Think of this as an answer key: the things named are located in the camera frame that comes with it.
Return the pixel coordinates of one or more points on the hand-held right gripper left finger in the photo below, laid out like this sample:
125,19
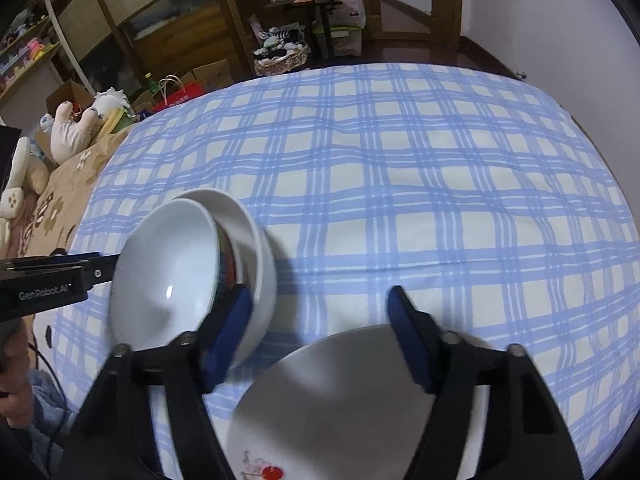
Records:
230,340

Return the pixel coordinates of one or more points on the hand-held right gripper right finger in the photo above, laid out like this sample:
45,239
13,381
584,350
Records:
407,340

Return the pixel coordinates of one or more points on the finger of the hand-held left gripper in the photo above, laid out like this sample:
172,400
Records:
100,266

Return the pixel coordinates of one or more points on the plain white bowl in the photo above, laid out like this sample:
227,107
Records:
262,285

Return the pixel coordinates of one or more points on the white cherry plate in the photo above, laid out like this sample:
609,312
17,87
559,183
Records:
345,400

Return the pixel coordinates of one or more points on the person's left hand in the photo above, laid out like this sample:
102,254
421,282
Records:
15,385

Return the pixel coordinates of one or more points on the brown floral blanket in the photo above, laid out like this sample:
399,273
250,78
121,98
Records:
65,195

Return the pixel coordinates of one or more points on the blue grey pants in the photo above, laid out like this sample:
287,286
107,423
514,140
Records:
42,410

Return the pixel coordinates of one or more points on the white stuffed bear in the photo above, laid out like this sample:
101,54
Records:
22,175

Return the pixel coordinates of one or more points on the cream stuffed toy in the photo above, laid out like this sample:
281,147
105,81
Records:
72,132

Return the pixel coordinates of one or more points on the blue plaid blanket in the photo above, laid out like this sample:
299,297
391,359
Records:
400,185

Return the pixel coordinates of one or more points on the white fluffy stuffed toy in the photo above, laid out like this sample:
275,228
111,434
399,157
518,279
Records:
112,102

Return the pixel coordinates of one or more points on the brown cardboard box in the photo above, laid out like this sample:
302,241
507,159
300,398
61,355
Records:
70,97

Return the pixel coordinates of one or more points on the red gift bag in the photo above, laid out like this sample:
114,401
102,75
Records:
177,95

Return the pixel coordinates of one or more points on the green bottle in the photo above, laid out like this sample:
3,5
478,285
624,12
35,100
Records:
152,84

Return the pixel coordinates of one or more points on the flat cardboard box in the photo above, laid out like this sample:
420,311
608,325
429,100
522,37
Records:
212,76

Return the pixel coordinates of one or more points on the wooden cabinet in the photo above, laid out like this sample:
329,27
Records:
125,15

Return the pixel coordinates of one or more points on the wicker basket with toys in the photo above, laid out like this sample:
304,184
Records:
282,55

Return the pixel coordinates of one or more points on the clear plastic storage box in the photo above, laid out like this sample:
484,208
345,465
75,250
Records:
347,25

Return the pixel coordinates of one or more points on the small black table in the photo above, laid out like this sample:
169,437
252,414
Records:
310,15

